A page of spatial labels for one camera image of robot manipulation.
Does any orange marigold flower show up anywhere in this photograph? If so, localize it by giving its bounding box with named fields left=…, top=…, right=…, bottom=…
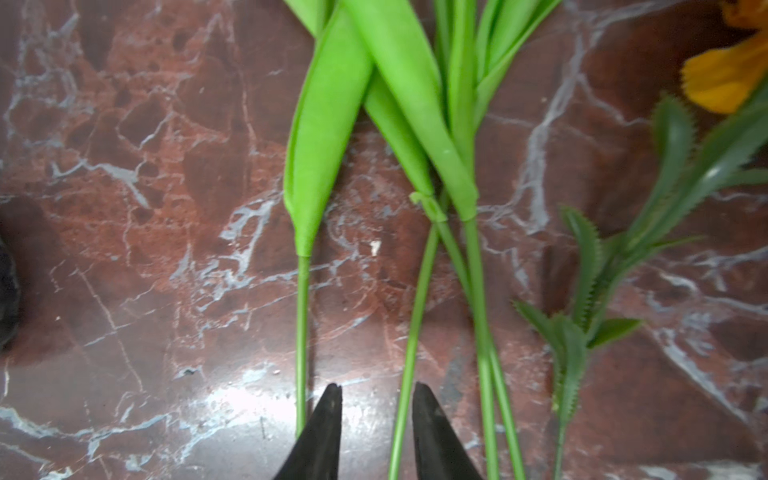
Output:
left=514, top=1, right=767, bottom=479

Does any pale cream tulip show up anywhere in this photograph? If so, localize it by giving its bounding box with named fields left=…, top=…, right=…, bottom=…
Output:
left=388, top=1, right=558, bottom=479

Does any yellow tulip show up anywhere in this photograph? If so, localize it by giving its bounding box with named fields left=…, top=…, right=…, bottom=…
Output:
left=281, top=0, right=529, bottom=480

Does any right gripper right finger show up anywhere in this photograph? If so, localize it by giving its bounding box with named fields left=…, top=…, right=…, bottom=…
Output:
left=412, top=382, right=483, bottom=480

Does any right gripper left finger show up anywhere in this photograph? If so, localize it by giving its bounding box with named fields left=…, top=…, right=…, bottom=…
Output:
left=274, top=383, right=343, bottom=480

